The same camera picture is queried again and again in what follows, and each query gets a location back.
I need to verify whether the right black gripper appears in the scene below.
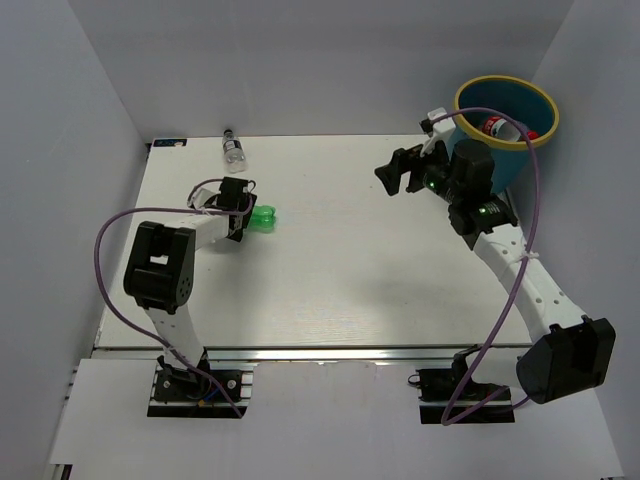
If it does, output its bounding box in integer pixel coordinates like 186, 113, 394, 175
374, 134, 463, 205

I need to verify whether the green plastic bottle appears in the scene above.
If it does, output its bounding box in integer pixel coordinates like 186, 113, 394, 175
247, 205, 277, 233

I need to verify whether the clear bottle with black label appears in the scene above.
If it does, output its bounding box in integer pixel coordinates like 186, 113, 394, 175
222, 129, 247, 173

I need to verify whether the red label water bottle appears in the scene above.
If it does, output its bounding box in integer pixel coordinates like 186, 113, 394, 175
478, 115, 539, 142

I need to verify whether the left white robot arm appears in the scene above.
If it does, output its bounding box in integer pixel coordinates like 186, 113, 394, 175
123, 177, 257, 399

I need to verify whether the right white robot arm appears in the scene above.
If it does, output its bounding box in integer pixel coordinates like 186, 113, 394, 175
374, 139, 616, 404

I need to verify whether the teal bin with yellow rim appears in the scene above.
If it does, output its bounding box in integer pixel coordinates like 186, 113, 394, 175
447, 75, 560, 193

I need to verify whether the blue label sticker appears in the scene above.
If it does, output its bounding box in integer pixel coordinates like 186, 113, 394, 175
152, 138, 187, 148

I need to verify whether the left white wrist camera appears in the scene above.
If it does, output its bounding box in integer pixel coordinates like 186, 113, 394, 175
187, 186, 218, 211

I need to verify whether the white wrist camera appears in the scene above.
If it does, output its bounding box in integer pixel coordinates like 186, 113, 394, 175
420, 107, 456, 156
187, 186, 218, 211

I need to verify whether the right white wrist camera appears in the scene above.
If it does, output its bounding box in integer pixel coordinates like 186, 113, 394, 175
420, 107, 456, 156

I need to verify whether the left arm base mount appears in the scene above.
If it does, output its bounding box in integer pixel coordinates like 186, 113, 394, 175
147, 355, 253, 419

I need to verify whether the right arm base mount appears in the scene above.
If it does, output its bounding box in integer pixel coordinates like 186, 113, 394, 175
407, 346, 515, 425

